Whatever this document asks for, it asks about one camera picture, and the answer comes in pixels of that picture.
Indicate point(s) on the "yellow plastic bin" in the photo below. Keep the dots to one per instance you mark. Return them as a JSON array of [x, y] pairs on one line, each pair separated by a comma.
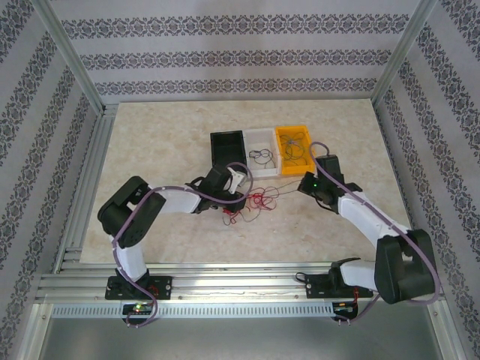
[[296, 168]]

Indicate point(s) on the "black plastic bin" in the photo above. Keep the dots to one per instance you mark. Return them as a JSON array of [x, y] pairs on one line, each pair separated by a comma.
[[227, 148]]

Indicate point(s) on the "white plastic bin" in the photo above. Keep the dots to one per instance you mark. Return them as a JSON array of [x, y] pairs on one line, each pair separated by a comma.
[[262, 142]]

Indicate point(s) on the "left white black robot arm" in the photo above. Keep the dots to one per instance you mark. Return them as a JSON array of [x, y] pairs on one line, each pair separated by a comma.
[[180, 202]]

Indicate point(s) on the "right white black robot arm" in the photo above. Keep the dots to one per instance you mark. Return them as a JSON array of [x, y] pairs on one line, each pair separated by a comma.
[[367, 217]]

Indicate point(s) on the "right controller board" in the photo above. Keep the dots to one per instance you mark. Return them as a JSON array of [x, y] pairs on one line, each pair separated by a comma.
[[343, 307]]

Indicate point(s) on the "controller board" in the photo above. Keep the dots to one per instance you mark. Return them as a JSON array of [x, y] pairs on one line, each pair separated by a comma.
[[343, 307], [137, 308]]

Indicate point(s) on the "grey sheet metal shelf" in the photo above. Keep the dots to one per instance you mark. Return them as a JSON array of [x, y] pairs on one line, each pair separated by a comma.
[[240, 337]]

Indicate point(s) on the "left controller board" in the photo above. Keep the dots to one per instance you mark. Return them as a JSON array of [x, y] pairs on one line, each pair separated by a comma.
[[137, 308]]

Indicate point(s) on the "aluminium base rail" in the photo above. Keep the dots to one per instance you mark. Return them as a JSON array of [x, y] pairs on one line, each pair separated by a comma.
[[240, 285]]

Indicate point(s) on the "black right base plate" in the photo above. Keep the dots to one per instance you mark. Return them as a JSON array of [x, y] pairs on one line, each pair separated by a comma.
[[318, 287]]

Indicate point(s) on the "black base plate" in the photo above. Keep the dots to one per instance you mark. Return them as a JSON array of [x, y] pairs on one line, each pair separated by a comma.
[[318, 287], [163, 287]]

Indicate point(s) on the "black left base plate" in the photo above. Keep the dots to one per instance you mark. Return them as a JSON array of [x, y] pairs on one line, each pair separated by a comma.
[[163, 287]]

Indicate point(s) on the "aluminium side rail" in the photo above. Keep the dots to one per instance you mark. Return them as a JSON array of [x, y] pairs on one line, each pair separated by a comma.
[[88, 180]]

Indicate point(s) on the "aluminium frame post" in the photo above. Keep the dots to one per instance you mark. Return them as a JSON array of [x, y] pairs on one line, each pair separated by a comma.
[[403, 56], [71, 56]]

